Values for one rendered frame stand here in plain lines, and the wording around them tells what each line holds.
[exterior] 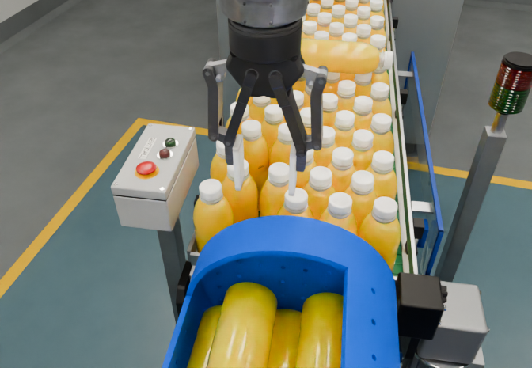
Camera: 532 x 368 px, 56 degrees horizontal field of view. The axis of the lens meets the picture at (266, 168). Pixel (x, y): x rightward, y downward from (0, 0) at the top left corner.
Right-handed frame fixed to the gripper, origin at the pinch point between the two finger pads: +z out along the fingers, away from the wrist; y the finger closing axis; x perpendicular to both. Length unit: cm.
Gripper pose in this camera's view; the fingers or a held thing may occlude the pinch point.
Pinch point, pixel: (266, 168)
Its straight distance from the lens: 62.8
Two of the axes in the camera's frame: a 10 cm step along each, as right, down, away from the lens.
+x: 1.5, -6.4, 7.6
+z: 0.0, 7.7, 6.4
